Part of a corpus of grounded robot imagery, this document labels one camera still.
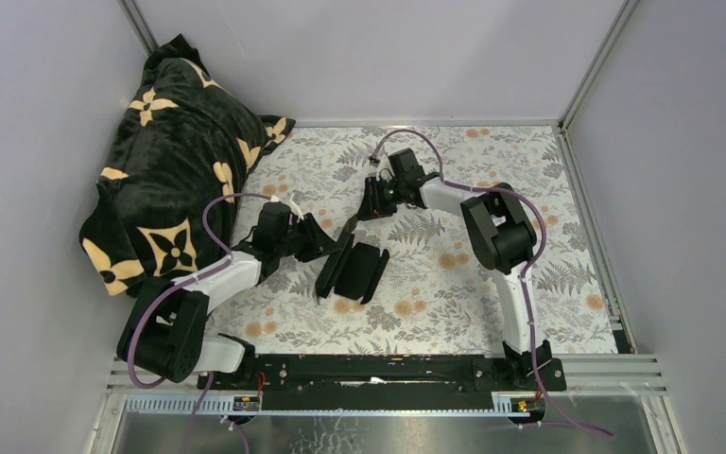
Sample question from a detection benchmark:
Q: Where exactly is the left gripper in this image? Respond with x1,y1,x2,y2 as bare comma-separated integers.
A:
275,213,340,263

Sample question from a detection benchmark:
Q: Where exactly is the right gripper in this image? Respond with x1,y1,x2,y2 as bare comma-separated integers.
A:
354,177,406,222

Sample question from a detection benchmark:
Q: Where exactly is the black paper box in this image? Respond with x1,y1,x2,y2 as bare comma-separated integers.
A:
314,215,390,306

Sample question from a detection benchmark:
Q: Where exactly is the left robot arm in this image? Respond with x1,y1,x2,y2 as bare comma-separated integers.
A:
116,201,340,389

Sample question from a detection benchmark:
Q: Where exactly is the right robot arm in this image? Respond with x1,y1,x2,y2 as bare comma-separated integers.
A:
355,148,551,390

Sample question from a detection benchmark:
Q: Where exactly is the floral tablecloth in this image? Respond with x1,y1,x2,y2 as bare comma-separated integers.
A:
207,126,617,355

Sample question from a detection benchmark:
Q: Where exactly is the black floral blanket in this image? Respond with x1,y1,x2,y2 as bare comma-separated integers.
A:
79,35,295,296

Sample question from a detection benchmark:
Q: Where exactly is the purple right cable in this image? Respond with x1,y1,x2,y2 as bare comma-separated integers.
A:
369,127,621,454

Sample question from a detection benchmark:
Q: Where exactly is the purple cable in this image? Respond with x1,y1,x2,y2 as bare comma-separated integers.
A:
369,127,621,454
125,191,300,390

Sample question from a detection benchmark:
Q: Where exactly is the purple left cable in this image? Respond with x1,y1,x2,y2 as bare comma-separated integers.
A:
125,191,300,390

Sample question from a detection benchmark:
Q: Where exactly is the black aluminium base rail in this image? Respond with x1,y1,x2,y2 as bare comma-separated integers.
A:
110,352,667,415

